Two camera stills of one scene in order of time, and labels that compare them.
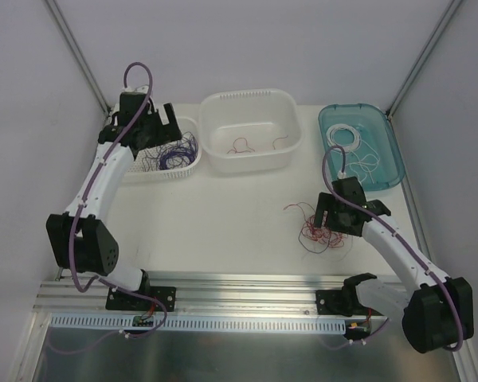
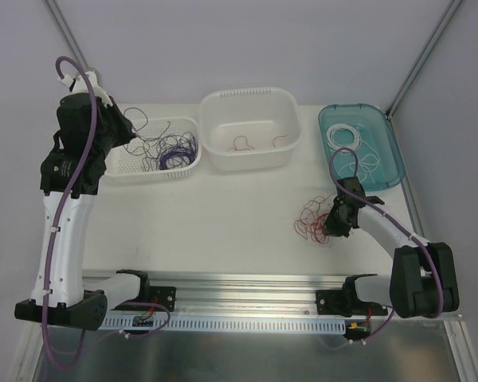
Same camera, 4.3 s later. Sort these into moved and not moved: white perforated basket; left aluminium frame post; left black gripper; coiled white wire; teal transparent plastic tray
Moved: left black gripper
Not moved: white perforated basket; coiled white wire; left aluminium frame post; teal transparent plastic tray
